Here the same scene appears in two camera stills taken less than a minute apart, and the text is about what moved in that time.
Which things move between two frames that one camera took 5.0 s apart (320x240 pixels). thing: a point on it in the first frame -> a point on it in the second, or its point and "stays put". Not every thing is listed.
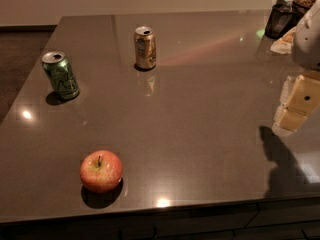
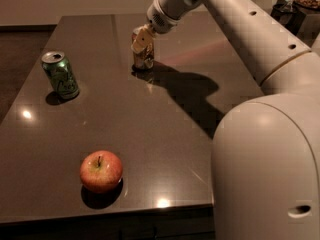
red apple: x=101 y=171 stays put
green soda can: x=60 y=74 stays put
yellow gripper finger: x=300 y=99 -> x=158 y=20
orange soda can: x=144 y=48 stays put
